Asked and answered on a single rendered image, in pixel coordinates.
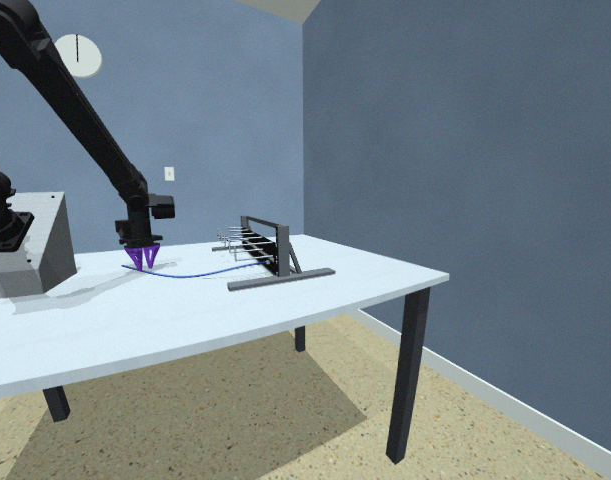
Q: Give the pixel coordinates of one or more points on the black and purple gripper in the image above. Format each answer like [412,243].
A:
[141,237]

